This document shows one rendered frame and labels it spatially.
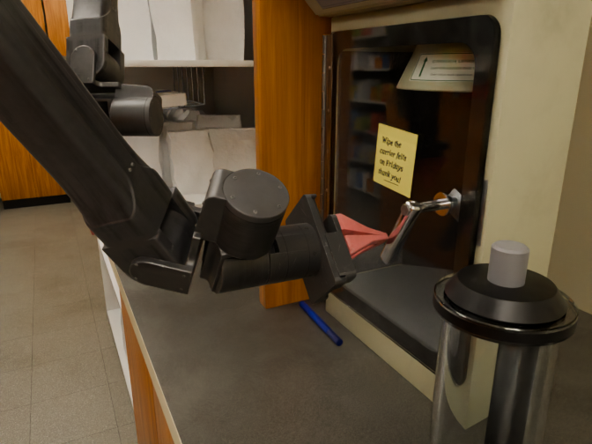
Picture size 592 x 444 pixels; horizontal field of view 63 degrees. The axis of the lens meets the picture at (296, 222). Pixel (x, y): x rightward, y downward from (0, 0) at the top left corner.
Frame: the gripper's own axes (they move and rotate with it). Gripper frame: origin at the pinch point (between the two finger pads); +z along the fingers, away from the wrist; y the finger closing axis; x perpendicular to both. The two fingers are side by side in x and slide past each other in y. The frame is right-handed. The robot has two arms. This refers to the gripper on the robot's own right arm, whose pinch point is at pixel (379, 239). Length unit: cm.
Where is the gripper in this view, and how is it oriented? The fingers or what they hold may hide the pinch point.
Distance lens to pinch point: 56.1
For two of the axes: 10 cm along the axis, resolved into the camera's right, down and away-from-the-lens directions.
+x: -3.4, 4.6, 8.2
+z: 8.9, -1.1, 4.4
